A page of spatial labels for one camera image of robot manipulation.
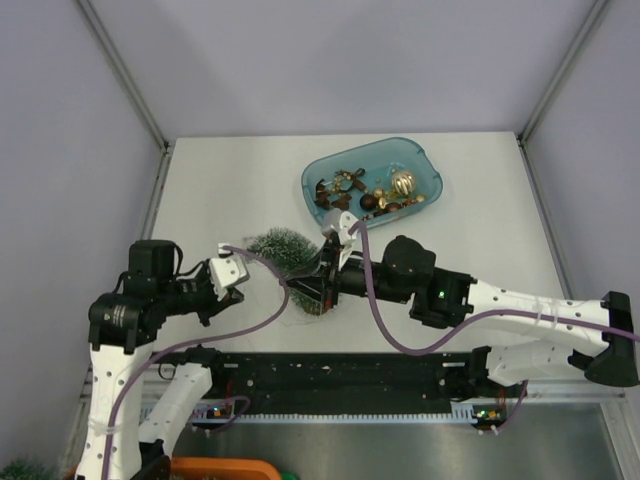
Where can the right aluminium frame post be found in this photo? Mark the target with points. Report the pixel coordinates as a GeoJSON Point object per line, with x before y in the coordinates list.
{"type": "Point", "coordinates": [588, 28]}

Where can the orange plastic bin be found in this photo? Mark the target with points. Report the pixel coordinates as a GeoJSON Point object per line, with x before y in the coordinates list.
{"type": "Point", "coordinates": [225, 470]}

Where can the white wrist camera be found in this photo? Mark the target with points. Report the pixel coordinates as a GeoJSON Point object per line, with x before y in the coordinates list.
{"type": "Point", "coordinates": [342, 223]}
{"type": "Point", "coordinates": [226, 270]}

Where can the small green christmas tree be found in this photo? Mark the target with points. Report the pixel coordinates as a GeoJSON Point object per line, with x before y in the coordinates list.
{"type": "Point", "coordinates": [288, 251]}

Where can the white cable duct strip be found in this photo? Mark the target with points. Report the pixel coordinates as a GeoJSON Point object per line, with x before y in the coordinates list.
{"type": "Point", "coordinates": [460, 414]}

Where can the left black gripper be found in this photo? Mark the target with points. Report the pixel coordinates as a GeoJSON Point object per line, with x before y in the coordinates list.
{"type": "Point", "coordinates": [214, 306]}

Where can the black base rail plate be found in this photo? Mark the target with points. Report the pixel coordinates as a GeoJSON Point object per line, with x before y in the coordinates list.
{"type": "Point", "coordinates": [340, 382]}

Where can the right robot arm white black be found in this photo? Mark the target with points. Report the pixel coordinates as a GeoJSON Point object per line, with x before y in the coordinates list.
{"type": "Point", "coordinates": [592, 337]}

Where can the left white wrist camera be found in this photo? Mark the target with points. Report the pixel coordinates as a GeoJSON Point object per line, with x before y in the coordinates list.
{"type": "Point", "coordinates": [226, 270]}

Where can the aluminium frame post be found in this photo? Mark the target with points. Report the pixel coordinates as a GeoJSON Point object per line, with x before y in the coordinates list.
{"type": "Point", "coordinates": [121, 71]}
{"type": "Point", "coordinates": [588, 28]}

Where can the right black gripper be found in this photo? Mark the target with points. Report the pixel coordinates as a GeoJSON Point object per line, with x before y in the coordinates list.
{"type": "Point", "coordinates": [325, 288]}

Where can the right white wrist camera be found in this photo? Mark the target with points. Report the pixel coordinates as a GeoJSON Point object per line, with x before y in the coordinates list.
{"type": "Point", "coordinates": [342, 223]}

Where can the spare green tree corner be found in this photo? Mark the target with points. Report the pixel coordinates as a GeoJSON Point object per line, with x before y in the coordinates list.
{"type": "Point", "coordinates": [29, 468]}

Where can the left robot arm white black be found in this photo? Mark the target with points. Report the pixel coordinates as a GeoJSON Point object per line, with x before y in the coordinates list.
{"type": "Point", "coordinates": [124, 325]}

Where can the large gold ball ornament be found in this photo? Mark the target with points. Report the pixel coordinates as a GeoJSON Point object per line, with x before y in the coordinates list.
{"type": "Point", "coordinates": [403, 182]}

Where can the left aluminium frame post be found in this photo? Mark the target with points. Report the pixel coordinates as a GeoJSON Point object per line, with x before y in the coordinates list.
{"type": "Point", "coordinates": [121, 71]}

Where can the teal plastic tray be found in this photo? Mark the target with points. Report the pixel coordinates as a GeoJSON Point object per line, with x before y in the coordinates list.
{"type": "Point", "coordinates": [380, 159]}

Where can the dark red ball ornament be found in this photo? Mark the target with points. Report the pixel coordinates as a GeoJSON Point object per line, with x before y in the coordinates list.
{"type": "Point", "coordinates": [368, 202]}

